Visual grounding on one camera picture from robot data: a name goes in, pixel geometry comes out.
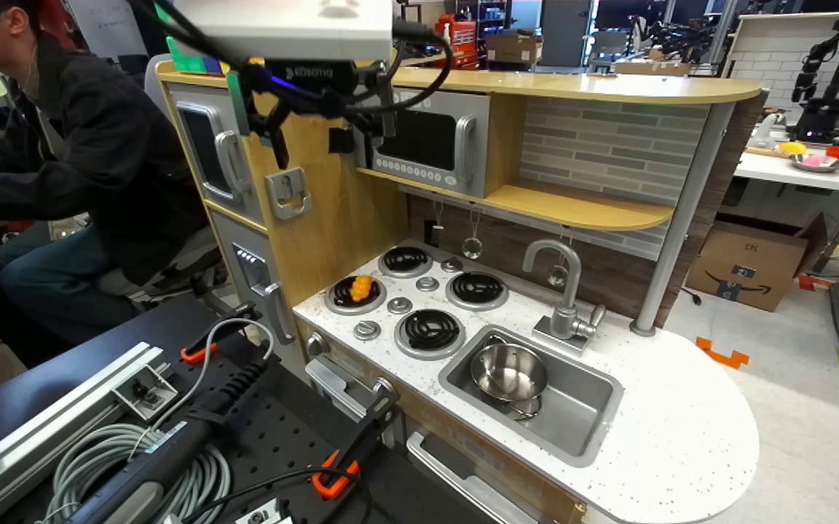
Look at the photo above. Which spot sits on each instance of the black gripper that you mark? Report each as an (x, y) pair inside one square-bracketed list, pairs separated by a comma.
[(342, 85)]

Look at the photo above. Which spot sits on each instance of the orange plushie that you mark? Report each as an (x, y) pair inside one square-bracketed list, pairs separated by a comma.
[(362, 288)]

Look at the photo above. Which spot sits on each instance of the black background robot arm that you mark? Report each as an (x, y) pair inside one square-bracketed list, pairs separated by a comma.
[(820, 81)]

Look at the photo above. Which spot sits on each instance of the small silver stove knob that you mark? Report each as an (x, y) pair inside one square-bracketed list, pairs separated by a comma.
[(399, 302), (451, 263), (368, 329), (425, 283)]

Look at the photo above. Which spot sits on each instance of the stainless steel pot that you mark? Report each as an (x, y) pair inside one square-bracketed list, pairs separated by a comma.
[(508, 374)]

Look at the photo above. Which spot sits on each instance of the silver toy microwave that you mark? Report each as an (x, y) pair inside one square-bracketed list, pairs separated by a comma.
[(438, 147)]

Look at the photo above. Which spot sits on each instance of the silver door latch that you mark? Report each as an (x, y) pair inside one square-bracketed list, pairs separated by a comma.
[(288, 193)]

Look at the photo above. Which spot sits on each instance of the red container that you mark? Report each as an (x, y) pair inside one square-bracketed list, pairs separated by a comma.
[(459, 42)]

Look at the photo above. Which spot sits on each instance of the colourful toy blocks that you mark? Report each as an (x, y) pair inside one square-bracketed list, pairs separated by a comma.
[(189, 55)]

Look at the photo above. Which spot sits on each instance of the hanging toy utensil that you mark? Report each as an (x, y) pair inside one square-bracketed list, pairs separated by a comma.
[(435, 231), (472, 247)]

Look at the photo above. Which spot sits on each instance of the small brown cardboard box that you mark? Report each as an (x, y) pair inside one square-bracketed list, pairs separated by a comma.
[(512, 46)]

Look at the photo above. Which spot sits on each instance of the wooden toy kitchen unit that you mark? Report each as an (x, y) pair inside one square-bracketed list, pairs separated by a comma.
[(537, 292)]

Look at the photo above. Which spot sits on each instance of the person in dark jacket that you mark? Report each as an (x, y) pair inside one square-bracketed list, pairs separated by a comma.
[(58, 176)]

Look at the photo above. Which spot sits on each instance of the silver toy faucet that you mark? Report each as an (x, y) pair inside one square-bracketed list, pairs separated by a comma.
[(566, 292)]

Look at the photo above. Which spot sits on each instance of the orange black bar clamp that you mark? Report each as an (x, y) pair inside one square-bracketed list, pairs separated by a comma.
[(339, 471), (212, 374)]

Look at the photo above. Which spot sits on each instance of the grey toy sink basin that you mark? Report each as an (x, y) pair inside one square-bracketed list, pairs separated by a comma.
[(575, 401)]

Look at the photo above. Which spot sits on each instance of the brown cardboard shipping box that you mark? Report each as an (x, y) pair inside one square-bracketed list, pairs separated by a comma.
[(753, 263)]

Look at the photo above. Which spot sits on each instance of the orange floor marker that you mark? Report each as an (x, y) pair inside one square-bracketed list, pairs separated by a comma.
[(722, 352)]

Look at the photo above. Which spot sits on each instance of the white background table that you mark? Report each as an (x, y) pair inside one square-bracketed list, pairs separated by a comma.
[(807, 171)]

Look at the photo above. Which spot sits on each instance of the pink bowl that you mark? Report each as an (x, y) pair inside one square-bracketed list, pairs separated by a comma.
[(817, 161)]

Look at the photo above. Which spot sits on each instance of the silver metal bracket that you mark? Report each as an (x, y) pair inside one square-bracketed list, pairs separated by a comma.
[(142, 390)]

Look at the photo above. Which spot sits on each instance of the aluminium extrusion rail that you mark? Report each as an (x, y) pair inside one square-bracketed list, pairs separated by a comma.
[(45, 425)]

